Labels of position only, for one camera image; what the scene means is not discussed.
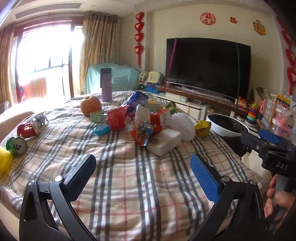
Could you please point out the teal cloth covered chair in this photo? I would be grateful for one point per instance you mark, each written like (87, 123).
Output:
(122, 76)

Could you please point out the yellow foam fruit net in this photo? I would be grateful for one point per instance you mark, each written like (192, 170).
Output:
(4, 160)

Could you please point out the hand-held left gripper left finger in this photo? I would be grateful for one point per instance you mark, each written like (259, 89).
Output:
(79, 183)

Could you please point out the purple bottle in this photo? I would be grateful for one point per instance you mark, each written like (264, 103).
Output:
(106, 85)

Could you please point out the yellow green toy phone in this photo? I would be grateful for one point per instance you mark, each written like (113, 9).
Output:
(155, 77)

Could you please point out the white foam block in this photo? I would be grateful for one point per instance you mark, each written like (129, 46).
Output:
(163, 142)

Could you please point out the orange snack packet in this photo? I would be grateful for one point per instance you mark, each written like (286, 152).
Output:
(142, 134)

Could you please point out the blue toy cash register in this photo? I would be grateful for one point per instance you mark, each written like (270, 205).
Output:
(153, 88)

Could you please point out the green drink carton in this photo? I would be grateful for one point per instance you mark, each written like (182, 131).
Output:
(98, 117)

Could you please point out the orange hanging cloth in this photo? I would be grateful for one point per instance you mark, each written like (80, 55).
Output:
(34, 87)

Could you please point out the stack of picture books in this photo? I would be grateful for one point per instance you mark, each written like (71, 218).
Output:
(153, 104)

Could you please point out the round red wall decoration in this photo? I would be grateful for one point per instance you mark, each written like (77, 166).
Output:
(208, 19)

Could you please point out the white trash bin black bag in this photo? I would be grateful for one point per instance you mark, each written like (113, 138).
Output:
(214, 128)

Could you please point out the reddish orange round fruit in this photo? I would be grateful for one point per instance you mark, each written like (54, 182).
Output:
(90, 106)

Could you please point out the green wrapper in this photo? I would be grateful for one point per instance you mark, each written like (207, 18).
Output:
(170, 105)

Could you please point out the black flat television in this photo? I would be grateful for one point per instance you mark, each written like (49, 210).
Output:
(208, 67)

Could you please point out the yellow snack wrapper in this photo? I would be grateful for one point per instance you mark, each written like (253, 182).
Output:
(202, 128)

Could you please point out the red crushed can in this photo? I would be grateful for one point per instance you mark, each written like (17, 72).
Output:
(26, 131)

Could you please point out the yellow red box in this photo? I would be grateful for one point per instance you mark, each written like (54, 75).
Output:
(283, 99)

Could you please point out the balcony window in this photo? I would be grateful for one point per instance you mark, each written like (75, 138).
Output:
(46, 46)

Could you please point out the round toy with red wheel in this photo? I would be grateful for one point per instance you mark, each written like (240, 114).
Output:
(143, 78)

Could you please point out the cartoon figure wall decoration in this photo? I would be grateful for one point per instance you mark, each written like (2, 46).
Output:
(259, 27)

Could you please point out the air conditioner vent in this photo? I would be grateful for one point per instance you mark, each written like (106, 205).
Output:
(46, 15)
(75, 5)

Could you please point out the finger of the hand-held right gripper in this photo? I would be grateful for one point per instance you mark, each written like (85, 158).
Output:
(269, 136)
(251, 141)

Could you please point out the white tv cabinet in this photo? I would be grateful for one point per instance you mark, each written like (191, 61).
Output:
(198, 104)

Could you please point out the green can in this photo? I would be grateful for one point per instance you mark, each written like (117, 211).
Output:
(16, 146)

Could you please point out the beige cushion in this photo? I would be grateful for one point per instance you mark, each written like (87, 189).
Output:
(13, 120)

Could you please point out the person's right hand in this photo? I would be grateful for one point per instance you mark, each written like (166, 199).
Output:
(282, 199)

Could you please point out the red snack packet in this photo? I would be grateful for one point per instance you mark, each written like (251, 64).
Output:
(116, 119)

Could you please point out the red character wall sticker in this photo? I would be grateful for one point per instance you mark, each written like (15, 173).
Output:
(233, 20)

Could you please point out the beige patterned curtain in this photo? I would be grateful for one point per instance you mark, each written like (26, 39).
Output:
(99, 46)
(7, 64)

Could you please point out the white foam fruit net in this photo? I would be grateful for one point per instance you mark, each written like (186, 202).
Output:
(182, 126)

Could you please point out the red toy telephone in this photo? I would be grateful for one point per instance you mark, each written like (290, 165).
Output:
(242, 102)

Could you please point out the blue egg-shaped toy packet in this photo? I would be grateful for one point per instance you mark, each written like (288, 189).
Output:
(100, 129)

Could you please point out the clear plastic box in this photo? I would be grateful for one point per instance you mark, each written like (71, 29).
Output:
(286, 112)

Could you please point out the plaid blanket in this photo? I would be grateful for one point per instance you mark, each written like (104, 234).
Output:
(138, 190)

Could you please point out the silver crumpled foil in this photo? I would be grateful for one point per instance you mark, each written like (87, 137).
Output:
(40, 120)

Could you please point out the blue foil bag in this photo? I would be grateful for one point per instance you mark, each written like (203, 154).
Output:
(135, 99)

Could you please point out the clear acrylic holder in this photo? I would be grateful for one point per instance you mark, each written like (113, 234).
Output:
(269, 109)

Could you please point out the pink toy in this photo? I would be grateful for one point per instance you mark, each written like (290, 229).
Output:
(262, 106)

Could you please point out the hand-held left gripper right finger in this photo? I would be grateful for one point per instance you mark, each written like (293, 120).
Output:
(204, 178)

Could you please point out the red drink carton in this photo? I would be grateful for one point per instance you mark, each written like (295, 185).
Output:
(159, 117)

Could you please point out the pink lidded plastic box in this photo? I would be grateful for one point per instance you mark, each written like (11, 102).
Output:
(284, 128)

